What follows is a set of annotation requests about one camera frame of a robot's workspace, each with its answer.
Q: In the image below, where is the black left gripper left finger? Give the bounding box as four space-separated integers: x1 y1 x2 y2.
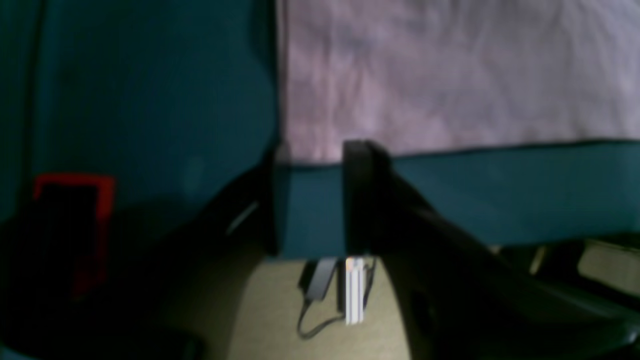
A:
150 148 280 321

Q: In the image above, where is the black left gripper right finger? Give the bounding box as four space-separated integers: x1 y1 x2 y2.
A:
342 140 639 360

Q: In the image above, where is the pink T-shirt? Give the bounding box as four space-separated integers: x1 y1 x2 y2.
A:
275 0 640 164

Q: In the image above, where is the black power adapter on floor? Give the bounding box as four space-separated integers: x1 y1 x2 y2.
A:
296 257 345 341

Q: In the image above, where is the teal table cloth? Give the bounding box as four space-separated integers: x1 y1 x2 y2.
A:
1 0 639 259

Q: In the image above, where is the orange black clamp top right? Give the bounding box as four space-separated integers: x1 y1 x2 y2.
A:
33 172 115 300

